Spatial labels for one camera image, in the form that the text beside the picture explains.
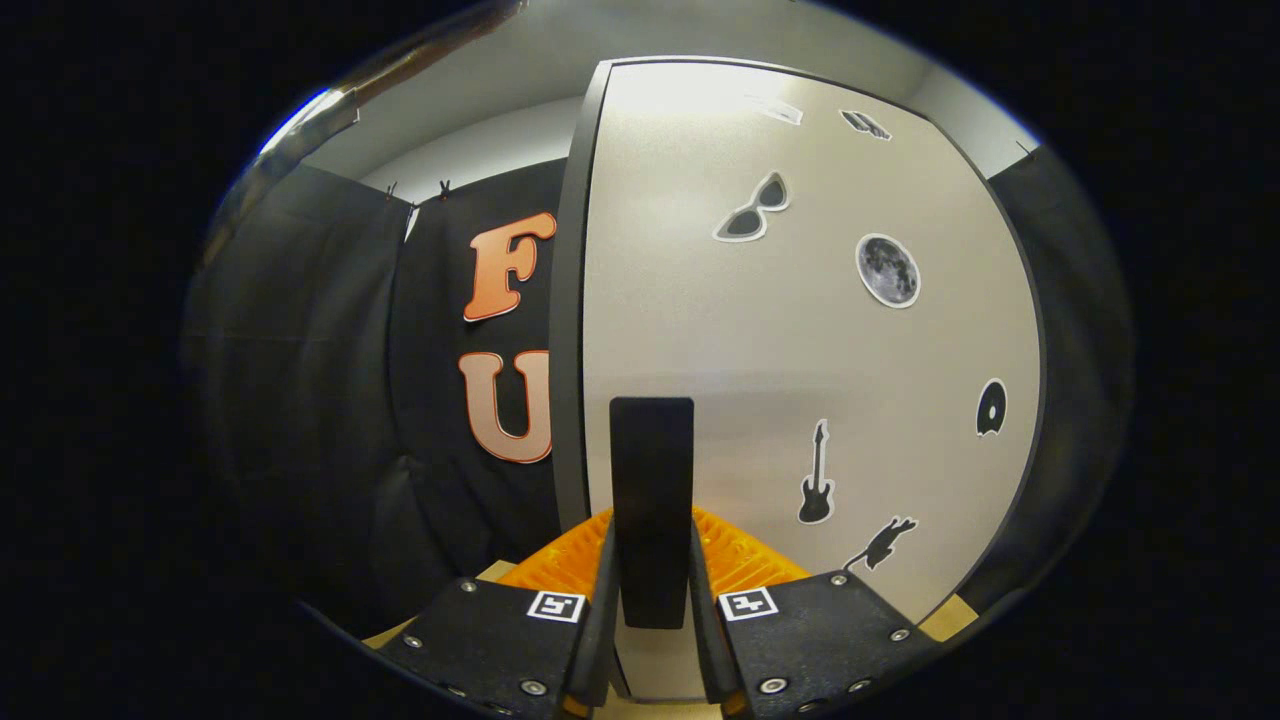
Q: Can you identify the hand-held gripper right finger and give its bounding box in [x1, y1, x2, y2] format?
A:
[688, 507, 941, 720]

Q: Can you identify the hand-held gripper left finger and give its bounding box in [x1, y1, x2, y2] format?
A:
[375, 515, 621, 720]

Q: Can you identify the black door handle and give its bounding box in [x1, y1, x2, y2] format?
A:
[609, 397, 696, 631]

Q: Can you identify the grey shoe cabinet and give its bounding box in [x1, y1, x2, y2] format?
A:
[548, 55, 1049, 701]

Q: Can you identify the black backdrop cloth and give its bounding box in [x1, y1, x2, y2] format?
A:
[180, 145, 1136, 641]

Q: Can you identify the long ceiling light strip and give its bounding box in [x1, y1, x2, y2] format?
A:
[258, 88, 361, 161]

